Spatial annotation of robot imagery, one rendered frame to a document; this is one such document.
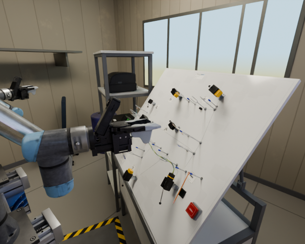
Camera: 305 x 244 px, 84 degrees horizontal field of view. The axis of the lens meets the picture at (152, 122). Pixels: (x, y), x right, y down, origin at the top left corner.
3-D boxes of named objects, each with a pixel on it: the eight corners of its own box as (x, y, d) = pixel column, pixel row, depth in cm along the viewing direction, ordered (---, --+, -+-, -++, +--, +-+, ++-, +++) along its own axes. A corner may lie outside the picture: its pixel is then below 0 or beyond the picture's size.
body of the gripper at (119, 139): (128, 143, 58) (90, 150, 54) (125, 118, 56) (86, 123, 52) (134, 150, 51) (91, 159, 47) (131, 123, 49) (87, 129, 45)
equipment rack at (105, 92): (116, 213, 210) (100, 50, 147) (107, 182, 262) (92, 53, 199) (153, 200, 230) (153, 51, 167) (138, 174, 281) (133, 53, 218)
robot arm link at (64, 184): (75, 173, 59) (70, 144, 55) (75, 196, 49) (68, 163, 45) (49, 179, 56) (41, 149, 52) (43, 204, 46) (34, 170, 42)
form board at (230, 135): (114, 152, 179) (113, 151, 178) (167, 68, 174) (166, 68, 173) (172, 271, 78) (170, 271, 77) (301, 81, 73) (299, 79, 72)
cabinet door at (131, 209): (136, 231, 145) (134, 194, 131) (120, 189, 192) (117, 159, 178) (138, 230, 146) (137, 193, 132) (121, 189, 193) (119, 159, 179)
